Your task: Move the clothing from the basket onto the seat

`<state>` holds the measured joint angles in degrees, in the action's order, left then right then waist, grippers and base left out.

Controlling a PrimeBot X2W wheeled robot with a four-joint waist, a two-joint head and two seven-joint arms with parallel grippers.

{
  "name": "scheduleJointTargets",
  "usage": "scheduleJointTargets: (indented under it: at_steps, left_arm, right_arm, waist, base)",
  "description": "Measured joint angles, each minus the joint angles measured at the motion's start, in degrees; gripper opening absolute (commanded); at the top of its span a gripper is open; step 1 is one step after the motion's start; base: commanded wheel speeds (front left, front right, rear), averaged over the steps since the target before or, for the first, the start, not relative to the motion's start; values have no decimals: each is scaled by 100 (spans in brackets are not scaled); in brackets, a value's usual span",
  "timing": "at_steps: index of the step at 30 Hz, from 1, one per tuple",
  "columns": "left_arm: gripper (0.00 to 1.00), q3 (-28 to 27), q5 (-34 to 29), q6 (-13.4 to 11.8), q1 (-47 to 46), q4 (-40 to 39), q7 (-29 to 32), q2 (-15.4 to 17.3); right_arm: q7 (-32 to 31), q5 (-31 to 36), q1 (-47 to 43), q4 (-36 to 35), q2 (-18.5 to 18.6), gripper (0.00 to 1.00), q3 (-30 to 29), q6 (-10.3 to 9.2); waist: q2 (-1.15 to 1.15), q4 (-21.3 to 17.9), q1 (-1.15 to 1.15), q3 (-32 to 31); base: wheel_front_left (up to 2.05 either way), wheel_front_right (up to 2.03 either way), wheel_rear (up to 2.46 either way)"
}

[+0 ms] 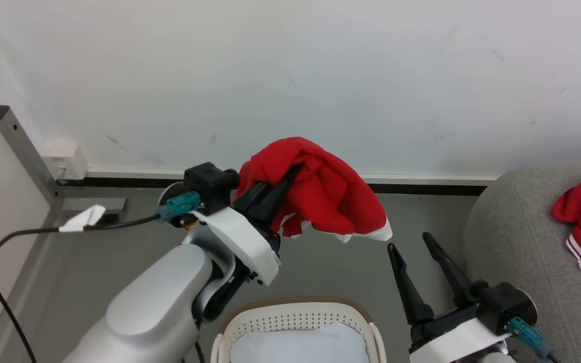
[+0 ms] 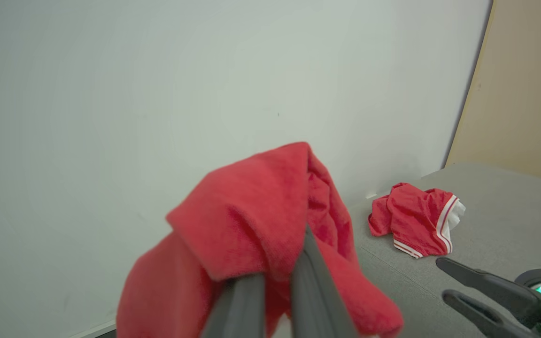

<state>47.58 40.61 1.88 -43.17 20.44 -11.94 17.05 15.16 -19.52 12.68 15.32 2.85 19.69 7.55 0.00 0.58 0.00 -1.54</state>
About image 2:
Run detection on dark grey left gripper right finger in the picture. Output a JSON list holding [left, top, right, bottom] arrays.
[[290, 224, 359, 338]]

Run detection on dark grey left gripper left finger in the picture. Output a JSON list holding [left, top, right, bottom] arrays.
[[200, 274, 267, 338]]

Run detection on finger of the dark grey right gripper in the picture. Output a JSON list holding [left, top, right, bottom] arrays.
[[435, 257, 541, 314], [442, 289, 536, 338]]

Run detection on red fleece garment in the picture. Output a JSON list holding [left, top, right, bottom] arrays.
[[116, 141, 404, 338]]

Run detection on red shorts with white stripes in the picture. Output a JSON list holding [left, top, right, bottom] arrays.
[[368, 182, 466, 259]]

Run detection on white and black baseboard strip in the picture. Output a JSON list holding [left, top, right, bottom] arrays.
[[66, 320, 117, 338]]

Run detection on beige wooden panel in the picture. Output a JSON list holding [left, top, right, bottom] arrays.
[[444, 0, 541, 186]]

